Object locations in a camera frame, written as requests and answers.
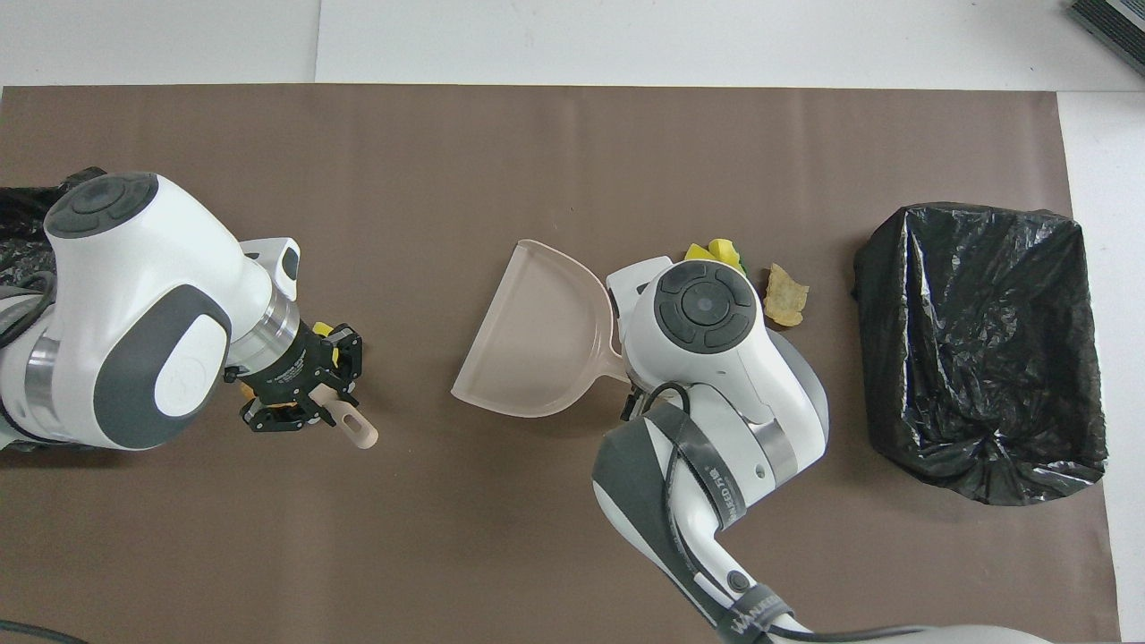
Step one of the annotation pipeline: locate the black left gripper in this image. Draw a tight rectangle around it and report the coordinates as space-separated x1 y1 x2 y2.
224 318 364 437

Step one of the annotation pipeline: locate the pink plastic dustpan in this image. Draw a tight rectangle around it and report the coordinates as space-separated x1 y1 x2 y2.
450 239 632 419

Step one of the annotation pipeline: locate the small yellow green sponge piece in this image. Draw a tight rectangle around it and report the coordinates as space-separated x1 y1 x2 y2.
707 238 748 275

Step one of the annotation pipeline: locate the bin lined with black bag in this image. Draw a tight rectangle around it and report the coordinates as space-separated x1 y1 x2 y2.
0 167 113 451
852 203 1110 507

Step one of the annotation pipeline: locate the brown paper table mat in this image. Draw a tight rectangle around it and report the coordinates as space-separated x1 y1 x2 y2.
0 85 1121 644

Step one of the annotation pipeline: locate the dark grey ribbed device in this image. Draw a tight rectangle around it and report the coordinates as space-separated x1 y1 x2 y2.
1066 0 1145 77

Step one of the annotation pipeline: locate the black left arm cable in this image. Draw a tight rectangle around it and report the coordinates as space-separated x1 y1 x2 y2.
0 273 90 644

